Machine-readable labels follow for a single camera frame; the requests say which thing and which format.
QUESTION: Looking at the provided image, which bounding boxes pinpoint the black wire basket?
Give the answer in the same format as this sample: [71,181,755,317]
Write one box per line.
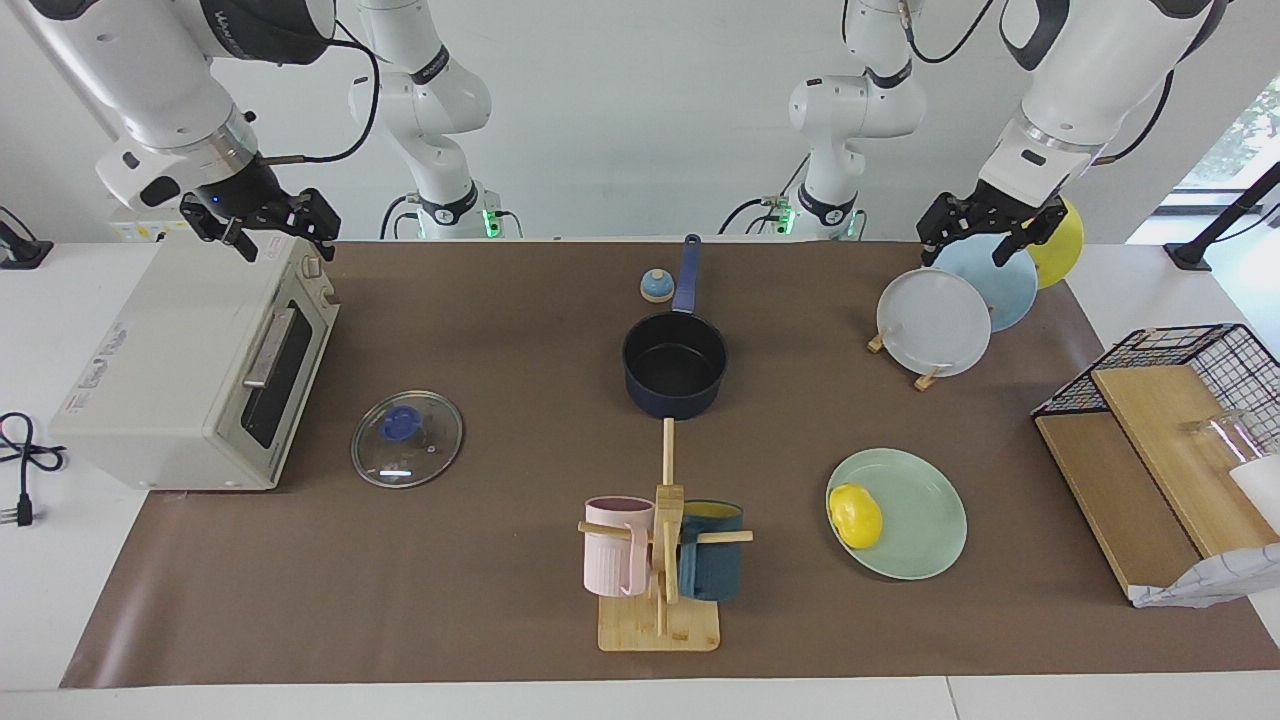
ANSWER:
[1032,323,1280,456]

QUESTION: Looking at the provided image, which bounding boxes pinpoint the dark teal mug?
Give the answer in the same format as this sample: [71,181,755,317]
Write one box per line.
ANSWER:
[678,500,746,603]

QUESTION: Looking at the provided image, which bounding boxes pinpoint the black right base cable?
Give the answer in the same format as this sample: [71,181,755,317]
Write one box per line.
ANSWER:
[380,193,523,241]

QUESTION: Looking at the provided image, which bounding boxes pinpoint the white cup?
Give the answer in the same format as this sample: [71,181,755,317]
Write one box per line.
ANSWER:
[1228,455,1280,531]

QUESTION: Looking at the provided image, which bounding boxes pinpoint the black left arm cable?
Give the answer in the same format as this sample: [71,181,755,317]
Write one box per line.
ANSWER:
[898,0,1177,167]

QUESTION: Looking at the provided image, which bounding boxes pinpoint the white checked cloth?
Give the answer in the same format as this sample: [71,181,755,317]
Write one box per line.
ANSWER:
[1130,543,1280,609]

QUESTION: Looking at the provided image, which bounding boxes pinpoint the glass lid blue knob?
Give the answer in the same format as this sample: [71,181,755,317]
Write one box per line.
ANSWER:
[351,390,465,490]

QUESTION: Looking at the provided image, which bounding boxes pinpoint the black base cable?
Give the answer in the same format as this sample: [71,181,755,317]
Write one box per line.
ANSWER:
[718,155,867,239]
[380,193,523,241]

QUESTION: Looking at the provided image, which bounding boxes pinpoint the white power strip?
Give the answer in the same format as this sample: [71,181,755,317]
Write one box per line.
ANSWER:
[108,195,191,241]

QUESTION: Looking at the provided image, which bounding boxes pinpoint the yellow plate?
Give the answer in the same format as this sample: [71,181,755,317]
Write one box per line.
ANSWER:
[1025,197,1085,291]

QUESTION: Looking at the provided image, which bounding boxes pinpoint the wooden plate rack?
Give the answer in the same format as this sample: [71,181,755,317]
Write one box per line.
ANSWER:
[867,325,946,392]

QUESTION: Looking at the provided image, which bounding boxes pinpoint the light blue plate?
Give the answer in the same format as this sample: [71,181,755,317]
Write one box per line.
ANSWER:
[932,240,1039,333]

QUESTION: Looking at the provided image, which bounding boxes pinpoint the brown wooden base board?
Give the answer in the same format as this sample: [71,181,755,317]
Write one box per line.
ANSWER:
[1035,412,1201,601]

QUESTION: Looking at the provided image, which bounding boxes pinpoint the dark blue saucepan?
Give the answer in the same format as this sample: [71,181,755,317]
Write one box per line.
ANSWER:
[622,234,730,420]

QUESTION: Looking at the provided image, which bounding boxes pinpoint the clear glass cup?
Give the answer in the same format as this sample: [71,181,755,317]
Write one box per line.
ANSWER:
[1185,408,1256,466]

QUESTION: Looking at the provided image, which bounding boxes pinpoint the black left base cable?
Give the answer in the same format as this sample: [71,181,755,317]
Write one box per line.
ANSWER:
[718,155,867,239]

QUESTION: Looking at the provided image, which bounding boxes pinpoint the yellow potato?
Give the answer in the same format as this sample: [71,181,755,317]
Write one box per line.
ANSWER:
[829,483,885,550]

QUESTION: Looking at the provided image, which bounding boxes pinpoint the wooden mug tree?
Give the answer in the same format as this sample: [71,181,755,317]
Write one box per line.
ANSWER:
[577,418,754,653]

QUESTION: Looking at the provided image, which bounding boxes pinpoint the black slanted stand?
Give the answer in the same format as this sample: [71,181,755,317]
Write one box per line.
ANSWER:
[1163,160,1280,271]

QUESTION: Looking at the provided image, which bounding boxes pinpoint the pink ribbed mug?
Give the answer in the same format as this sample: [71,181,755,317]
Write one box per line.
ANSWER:
[584,496,656,599]

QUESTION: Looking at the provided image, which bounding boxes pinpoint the brown table mat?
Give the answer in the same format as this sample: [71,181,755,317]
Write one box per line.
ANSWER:
[60,240,1280,689]

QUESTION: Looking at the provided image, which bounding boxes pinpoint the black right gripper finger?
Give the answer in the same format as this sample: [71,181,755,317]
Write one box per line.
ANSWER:
[288,187,342,264]
[180,199,259,264]

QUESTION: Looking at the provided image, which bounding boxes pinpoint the black table clamp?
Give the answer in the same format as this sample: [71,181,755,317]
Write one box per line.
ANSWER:
[0,205,53,269]

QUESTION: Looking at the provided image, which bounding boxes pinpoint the cream toaster oven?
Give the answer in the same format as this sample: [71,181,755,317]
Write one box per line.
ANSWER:
[48,232,341,493]

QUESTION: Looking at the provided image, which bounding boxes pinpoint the grey plate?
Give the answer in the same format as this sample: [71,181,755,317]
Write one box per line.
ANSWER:
[876,267,993,378]

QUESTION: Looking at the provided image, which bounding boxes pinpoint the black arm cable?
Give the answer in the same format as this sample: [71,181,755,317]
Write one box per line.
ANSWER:
[255,18,382,167]
[898,0,1177,167]

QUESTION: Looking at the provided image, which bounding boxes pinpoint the light wooden shelf board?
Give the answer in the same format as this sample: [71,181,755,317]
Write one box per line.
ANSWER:
[1090,365,1280,559]

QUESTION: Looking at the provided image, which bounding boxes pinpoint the window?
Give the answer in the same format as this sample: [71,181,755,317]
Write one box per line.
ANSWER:
[1170,75,1280,216]

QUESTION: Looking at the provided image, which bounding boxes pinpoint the mint green plate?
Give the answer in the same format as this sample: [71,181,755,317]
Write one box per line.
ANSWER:
[826,447,969,581]

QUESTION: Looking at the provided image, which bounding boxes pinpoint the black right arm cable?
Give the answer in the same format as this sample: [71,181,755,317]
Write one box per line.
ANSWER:
[255,18,382,167]

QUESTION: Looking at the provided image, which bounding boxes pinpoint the black power cable with plug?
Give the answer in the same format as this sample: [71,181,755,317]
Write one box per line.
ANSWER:
[0,412,69,528]

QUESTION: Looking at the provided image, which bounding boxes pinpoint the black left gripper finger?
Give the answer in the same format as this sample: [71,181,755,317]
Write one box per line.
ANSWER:
[993,199,1069,267]
[917,194,960,267]

